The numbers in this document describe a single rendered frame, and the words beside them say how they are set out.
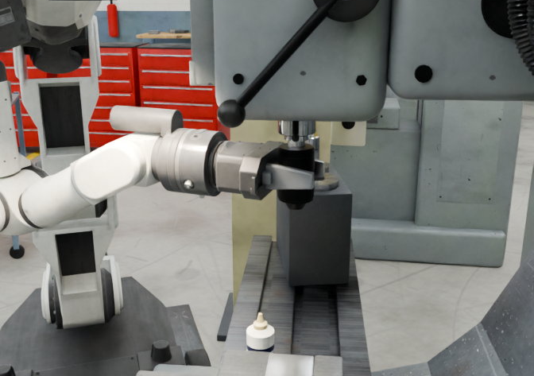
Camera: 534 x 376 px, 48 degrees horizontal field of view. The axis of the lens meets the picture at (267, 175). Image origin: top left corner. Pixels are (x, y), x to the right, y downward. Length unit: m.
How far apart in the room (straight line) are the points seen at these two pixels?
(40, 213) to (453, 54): 0.62
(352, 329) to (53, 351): 0.89
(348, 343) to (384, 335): 1.79
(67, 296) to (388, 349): 1.55
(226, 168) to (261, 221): 1.89
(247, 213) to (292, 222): 1.51
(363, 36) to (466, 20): 0.10
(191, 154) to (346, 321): 0.46
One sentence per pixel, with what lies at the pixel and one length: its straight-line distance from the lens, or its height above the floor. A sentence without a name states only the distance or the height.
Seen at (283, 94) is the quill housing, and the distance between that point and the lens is 0.65.
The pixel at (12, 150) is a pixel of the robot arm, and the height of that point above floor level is 1.21.
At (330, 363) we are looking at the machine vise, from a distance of 0.78.
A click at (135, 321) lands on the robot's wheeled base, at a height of 0.57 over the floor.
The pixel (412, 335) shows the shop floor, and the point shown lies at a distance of 2.84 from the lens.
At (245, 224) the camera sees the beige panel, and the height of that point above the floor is 0.48.
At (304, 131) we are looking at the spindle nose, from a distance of 0.74.
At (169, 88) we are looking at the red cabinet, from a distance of 5.45.
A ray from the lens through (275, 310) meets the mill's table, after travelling 1.11.
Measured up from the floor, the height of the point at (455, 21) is 1.42.
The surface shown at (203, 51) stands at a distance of 0.74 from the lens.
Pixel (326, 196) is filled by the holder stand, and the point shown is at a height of 1.09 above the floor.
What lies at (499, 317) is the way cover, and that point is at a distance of 1.03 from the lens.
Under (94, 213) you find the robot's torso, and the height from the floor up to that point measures 0.97.
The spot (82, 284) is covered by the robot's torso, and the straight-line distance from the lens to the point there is 1.60.
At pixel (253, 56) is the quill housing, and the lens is 0.65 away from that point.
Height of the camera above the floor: 1.45
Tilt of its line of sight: 17 degrees down
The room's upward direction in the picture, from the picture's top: straight up
